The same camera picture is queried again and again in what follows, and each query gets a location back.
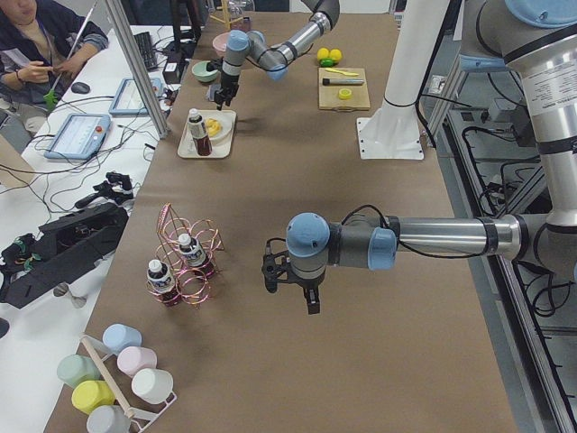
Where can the aluminium frame post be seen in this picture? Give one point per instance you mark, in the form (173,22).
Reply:
(142,80)

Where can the tea bottle on tray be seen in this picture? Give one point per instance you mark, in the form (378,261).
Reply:
(199,133)

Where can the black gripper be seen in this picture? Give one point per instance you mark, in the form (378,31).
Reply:
(229,83)
(307,285)

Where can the yellow plastic knife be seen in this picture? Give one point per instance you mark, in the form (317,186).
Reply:
(342,72)

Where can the pink cup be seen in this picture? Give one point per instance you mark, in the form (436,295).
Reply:
(132,359)

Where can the pink bowl of ice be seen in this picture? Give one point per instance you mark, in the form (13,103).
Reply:
(219,43)

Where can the computer mouse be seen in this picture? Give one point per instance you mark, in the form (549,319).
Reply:
(80,88)

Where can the mint green bowl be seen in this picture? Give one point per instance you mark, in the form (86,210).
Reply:
(204,71)

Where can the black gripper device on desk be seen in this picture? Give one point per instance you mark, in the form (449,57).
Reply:
(69,247)

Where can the twisted glazed donut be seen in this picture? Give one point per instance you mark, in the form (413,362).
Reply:
(214,128)

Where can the yellow lemon upper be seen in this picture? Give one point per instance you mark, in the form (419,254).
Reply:
(322,54)

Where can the black keyboard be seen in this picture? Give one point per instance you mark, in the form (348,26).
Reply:
(145,48)

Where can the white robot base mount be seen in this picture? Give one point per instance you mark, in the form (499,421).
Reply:
(393,132)

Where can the wooden cup rack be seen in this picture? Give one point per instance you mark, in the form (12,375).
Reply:
(141,419)

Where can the bamboo cutting board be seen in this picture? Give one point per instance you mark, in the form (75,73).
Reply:
(328,96)

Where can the white cup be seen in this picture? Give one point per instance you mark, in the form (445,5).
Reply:
(152,385)

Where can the grey folded cloth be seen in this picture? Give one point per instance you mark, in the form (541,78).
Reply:
(211,91)

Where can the half lemon slice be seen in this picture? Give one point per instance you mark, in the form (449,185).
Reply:
(345,93)

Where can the blue cup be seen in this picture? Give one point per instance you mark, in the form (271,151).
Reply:
(119,336)

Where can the tea bottle in rack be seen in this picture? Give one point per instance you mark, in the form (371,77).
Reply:
(195,256)
(162,283)

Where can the cream rabbit tray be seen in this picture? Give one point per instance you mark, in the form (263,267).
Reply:
(187,150)

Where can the blue teach pendant near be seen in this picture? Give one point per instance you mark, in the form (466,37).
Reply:
(79,138)

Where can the green lime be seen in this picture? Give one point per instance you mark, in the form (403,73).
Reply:
(326,63)

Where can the yellow lemon lower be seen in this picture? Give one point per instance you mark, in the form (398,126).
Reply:
(335,55)

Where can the green cup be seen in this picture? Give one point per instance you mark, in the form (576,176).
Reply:
(75,369)

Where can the blue teach pendant far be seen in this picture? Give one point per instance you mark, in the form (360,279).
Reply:
(127,100)

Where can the white round plate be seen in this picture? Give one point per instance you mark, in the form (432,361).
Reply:
(227,125)

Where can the blue teach pendant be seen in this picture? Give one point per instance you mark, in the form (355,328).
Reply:
(127,100)
(79,138)

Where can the steel muddler black tip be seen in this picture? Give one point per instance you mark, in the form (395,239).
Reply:
(342,82)

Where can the wooden stand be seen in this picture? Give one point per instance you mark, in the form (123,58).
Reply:
(232,14)

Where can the yellow lemon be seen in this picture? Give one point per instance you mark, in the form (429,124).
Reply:
(322,54)
(335,55)

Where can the seated person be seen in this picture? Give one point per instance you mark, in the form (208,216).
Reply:
(44,46)

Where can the grey cup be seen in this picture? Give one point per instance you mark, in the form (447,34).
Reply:
(108,419)

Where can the copper wire bottle rack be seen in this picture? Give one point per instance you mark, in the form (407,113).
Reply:
(184,262)

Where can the yellow cup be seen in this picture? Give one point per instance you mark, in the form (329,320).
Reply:
(89,395)

